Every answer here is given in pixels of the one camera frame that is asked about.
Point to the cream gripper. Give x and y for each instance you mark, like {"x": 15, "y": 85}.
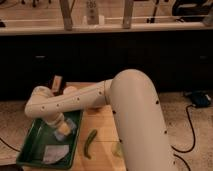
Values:
{"x": 59, "y": 124}

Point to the blue sponge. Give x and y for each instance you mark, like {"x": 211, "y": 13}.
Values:
{"x": 71, "y": 124}

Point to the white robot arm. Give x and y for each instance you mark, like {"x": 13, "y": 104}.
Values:
{"x": 137, "y": 113}

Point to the green plastic tray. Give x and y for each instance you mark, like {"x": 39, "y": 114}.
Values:
{"x": 40, "y": 135}

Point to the grey cloth in tray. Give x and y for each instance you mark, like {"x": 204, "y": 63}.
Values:
{"x": 54, "y": 153}

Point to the white round container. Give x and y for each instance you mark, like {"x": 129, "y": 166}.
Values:
{"x": 69, "y": 89}

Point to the green cup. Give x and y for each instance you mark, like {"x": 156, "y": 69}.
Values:
{"x": 116, "y": 150}

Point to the white remote on shelf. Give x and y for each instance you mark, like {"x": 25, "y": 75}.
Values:
{"x": 92, "y": 12}

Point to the black device on floor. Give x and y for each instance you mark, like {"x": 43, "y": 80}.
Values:
{"x": 199, "y": 99}

